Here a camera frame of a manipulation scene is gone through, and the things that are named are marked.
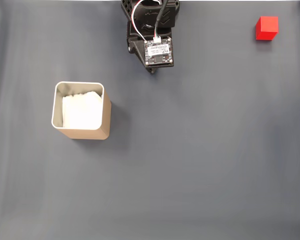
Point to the red cube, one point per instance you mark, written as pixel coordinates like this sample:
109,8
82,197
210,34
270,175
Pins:
267,27

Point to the tan box with silver inside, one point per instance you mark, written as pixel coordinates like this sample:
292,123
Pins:
90,133

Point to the blue-grey table mat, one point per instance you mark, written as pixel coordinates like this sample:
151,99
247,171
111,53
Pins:
190,150

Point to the camera circuit board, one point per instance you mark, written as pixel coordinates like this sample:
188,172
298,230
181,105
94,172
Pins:
158,52

